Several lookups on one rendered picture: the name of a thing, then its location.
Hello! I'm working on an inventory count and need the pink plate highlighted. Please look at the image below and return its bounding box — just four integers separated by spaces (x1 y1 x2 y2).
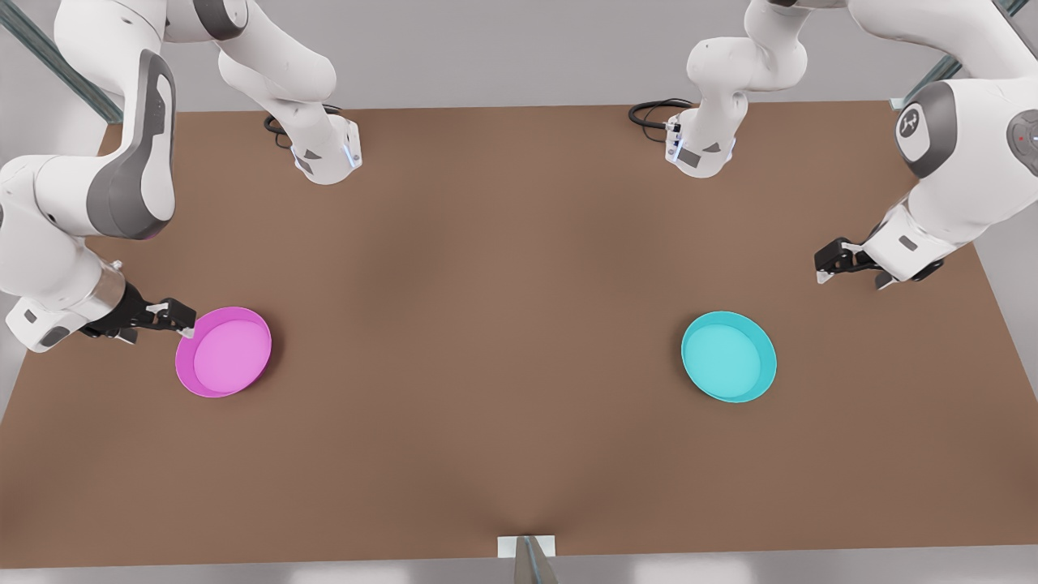
175 307 272 399

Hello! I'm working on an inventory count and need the blue plate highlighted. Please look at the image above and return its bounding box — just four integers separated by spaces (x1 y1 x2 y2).
681 311 778 404

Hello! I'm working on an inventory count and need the silver frame post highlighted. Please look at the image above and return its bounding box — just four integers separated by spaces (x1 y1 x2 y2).
0 0 124 124
889 0 1029 111
497 535 560 584

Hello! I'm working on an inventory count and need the black cable loop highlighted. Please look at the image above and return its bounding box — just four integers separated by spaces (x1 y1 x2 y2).
628 98 696 146
263 103 344 152

